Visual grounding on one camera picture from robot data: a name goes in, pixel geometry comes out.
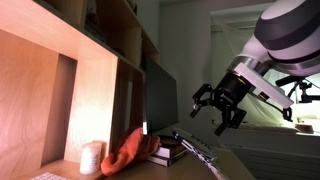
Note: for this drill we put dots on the brown round bowl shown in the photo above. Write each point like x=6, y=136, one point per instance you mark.
x=168, y=141

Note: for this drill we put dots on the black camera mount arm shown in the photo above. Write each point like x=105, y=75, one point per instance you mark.
x=308, y=96

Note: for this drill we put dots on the white candle jar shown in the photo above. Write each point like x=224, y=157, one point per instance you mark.
x=90, y=158

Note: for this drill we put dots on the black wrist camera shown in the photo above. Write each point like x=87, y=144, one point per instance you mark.
x=287, y=114

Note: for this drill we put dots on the black computer monitor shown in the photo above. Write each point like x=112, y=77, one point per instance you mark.
x=160, y=100

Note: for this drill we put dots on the white keyboard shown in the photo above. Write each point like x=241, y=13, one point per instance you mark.
x=48, y=176

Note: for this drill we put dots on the white windowsill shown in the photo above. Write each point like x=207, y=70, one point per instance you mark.
x=266, y=128

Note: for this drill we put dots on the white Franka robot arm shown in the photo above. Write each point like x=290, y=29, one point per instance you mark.
x=286, y=33

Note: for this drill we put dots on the white book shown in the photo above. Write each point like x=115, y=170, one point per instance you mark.
x=166, y=152

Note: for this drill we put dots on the orange cloth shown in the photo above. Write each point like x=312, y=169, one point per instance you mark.
x=130, y=153

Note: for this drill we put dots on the white radiator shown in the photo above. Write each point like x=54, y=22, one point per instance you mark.
x=276, y=163

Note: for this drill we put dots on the wooden shelf unit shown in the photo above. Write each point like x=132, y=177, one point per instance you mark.
x=93, y=83

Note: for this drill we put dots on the small brown dish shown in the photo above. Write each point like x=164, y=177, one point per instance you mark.
x=304, y=128

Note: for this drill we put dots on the white wrist mounting plate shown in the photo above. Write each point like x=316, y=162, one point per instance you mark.
x=263, y=85

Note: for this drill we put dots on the beige storage box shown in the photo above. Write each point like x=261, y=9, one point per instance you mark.
x=70, y=11
x=130, y=45

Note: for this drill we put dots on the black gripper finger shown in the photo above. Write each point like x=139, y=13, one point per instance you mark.
x=233, y=118
x=201, y=96

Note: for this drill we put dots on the white curtain sheet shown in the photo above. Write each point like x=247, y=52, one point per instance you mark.
x=226, y=43

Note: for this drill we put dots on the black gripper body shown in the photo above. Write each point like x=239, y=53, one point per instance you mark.
x=231, y=91

